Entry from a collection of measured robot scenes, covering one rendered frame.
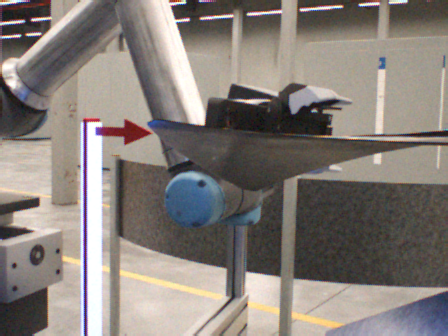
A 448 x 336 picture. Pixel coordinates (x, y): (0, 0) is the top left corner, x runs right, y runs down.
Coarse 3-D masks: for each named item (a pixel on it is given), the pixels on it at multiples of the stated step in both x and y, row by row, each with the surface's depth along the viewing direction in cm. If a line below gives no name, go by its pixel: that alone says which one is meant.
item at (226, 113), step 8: (208, 104) 68; (216, 104) 68; (224, 104) 68; (232, 104) 69; (240, 104) 70; (248, 104) 71; (256, 104) 72; (208, 112) 68; (216, 112) 68; (224, 112) 68; (232, 112) 69; (240, 112) 70; (248, 112) 71; (256, 112) 72; (208, 120) 68; (216, 120) 68; (224, 120) 68; (232, 120) 68; (240, 120) 70; (248, 120) 71; (256, 120) 73; (232, 128) 69; (240, 128) 71; (248, 128) 72; (256, 128) 73
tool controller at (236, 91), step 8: (232, 88) 107; (240, 88) 107; (248, 88) 107; (256, 88) 116; (232, 96) 108; (240, 96) 107; (248, 96) 107; (256, 96) 106; (264, 96) 106; (272, 96) 105
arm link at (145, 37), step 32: (128, 0) 77; (160, 0) 78; (128, 32) 78; (160, 32) 77; (160, 64) 76; (160, 96) 76; (192, 96) 77; (192, 192) 73; (224, 192) 76; (192, 224) 74
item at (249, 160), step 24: (168, 120) 40; (168, 144) 48; (192, 144) 46; (216, 144) 46; (240, 144) 45; (264, 144) 45; (288, 144) 44; (312, 144) 43; (336, 144) 43; (360, 144) 44; (384, 144) 45; (408, 144) 39; (432, 144) 38; (216, 168) 54; (240, 168) 54; (264, 168) 55; (288, 168) 55; (312, 168) 56
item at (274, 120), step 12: (276, 108) 70; (324, 108) 74; (336, 108) 71; (264, 120) 73; (276, 120) 70; (288, 120) 69; (300, 120) 70; (312, 120) 70; (324, 120) 70; (264, 132) 73; (276, 132) 69; (288, 132) 69; (300, 132) 70; (312, 132) 70; (324, 132) 71
